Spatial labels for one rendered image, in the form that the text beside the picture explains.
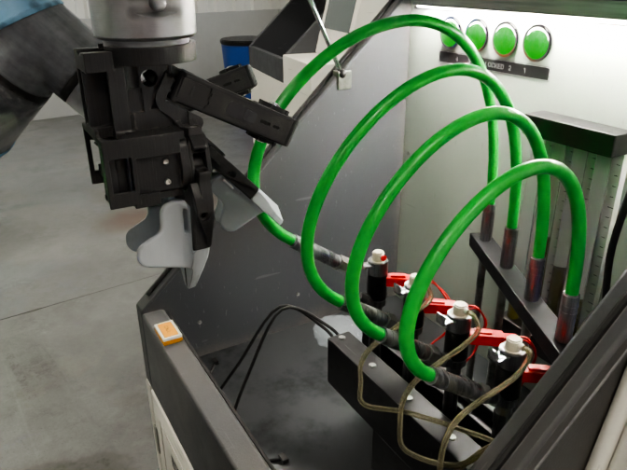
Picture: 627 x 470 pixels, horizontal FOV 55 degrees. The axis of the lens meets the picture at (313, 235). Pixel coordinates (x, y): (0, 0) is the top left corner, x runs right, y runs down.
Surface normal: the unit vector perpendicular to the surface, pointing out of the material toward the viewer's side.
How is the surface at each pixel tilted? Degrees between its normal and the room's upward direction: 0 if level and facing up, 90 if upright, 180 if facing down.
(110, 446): 0
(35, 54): 93
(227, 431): 0
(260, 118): 90
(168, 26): 91
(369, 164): 90
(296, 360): 0
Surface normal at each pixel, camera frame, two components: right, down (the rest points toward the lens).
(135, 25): 0.07, 0.41
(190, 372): 0.00, -0.91
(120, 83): 0.50, 0.35
